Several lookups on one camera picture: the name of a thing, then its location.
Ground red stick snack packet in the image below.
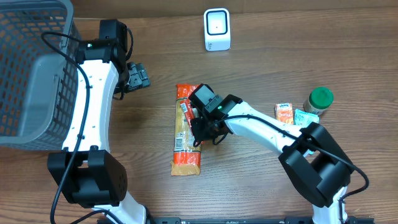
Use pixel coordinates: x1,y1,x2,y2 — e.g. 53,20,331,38
180,98,200,138

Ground grey plastic mesh basket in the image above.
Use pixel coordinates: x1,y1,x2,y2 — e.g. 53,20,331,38
1,0,80,151

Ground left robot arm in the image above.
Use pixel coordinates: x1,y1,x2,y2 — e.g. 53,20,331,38
47,19,150,224

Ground white barcode scanner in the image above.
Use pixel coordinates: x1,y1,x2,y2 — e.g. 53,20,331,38
203,7,231,52

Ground green wet wipes packet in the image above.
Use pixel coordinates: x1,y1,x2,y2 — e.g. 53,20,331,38
294,109,320,128

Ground green lid glass jar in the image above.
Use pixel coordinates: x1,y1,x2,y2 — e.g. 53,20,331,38
303,86,334,115

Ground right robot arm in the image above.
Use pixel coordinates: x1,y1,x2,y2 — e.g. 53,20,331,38
188,84,354,223

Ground orange spaghetti packet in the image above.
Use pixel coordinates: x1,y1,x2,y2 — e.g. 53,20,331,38
170,83,201,176

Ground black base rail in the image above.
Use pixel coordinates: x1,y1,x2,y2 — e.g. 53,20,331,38
96,216,376,224

